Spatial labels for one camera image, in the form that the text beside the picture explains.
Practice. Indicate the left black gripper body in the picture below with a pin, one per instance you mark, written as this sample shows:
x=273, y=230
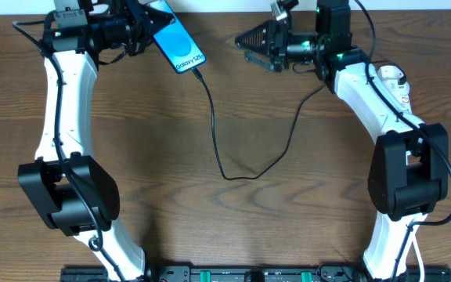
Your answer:
x=138, y=30

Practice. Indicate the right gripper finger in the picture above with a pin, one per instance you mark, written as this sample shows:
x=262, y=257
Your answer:
x=256, y=39
x=250, y=57

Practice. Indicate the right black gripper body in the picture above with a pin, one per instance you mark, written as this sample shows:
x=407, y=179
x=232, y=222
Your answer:
x=276, y=45

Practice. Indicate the blue Galaxy smartphone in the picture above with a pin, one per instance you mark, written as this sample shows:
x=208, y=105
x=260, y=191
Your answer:
x=175, y=42

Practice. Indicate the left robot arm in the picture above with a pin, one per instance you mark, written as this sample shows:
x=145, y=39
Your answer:
x=68, y=188

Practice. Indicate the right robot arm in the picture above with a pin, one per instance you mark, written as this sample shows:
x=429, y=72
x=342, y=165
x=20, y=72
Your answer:
x=410, y=171

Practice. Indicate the white power strip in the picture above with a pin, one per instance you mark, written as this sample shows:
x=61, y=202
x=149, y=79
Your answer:
x=404, y=100

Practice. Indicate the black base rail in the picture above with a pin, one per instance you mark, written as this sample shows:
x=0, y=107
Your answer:
x=331, y=273

